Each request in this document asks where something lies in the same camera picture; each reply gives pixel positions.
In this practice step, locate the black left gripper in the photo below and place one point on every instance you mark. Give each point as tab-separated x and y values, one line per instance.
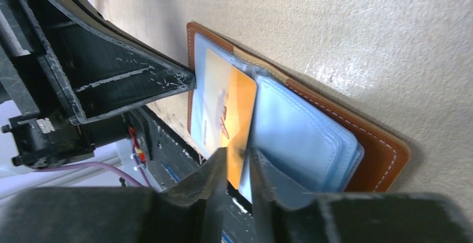
100	71

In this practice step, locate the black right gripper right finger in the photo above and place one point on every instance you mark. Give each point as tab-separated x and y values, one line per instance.
284	211

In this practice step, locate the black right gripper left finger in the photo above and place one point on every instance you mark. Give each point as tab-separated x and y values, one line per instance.
191	211

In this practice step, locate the brown leather card holder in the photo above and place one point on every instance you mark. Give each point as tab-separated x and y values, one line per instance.
322	145

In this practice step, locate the orange credit card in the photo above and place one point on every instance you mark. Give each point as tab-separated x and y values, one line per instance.
228	101

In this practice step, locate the aluminium frame rail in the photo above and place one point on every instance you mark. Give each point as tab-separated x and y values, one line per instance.
117	154

